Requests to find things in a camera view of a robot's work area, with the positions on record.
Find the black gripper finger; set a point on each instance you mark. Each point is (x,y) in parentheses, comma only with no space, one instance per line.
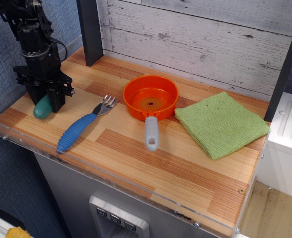
(57,99)
(36,92)

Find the orange pot grey handle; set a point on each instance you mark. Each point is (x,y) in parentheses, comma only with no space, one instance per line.
(151,98)

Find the black left frame post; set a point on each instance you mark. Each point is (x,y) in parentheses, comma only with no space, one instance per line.
(90,29)

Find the white ribbed box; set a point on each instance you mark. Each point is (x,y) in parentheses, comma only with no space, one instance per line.
(275,166)

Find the black right frame post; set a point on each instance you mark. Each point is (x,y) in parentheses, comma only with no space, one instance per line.
(279,87)

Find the clear acrylic table guard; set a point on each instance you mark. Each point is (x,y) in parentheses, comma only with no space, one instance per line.
(212,194)

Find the blue handled metal fork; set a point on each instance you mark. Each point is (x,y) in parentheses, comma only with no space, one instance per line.
(71,135)

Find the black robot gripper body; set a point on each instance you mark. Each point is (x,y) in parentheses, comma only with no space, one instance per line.
(44,67)

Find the green toy cucumber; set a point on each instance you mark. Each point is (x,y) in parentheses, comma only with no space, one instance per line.
(43,108)

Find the black frame post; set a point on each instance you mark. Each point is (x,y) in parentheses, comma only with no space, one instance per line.
(279,87)
(90,29)

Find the green microfibre cloth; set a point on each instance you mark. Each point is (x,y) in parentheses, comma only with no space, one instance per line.
(221,125)

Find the yellow and black object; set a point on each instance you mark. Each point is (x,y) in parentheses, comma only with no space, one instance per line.
(17,232)

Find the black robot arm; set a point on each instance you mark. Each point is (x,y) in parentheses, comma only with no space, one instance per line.
(29,25)

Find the grey cabinet with button panel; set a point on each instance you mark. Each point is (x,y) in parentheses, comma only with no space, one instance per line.
(93,208)

